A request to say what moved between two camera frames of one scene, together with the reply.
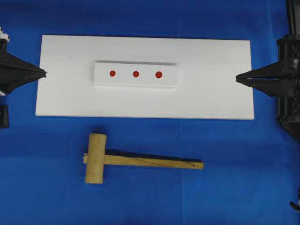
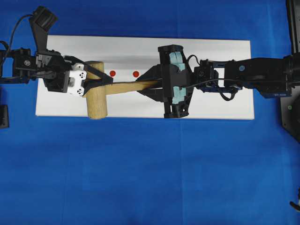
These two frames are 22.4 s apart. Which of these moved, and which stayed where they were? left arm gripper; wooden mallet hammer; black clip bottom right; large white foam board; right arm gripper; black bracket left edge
Moved: right arm gripper; wooden mallet hammer; left arm gripper
Stayed: black bracket left edge; large white foam board; black clip bottom right
